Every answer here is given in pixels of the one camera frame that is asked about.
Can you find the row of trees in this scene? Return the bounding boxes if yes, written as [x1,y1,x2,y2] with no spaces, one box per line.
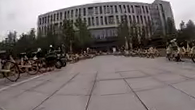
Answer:
[0,8,195,62]

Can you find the grey stone slab plaza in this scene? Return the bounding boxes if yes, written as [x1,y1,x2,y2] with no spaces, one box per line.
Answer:
[0,47,195,110]

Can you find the large curved grey building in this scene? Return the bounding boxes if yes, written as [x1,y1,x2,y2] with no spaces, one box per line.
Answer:
[35,0,178,58]

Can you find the black scooter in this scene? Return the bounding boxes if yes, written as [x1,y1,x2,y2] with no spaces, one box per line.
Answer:
[44,46,68,71]

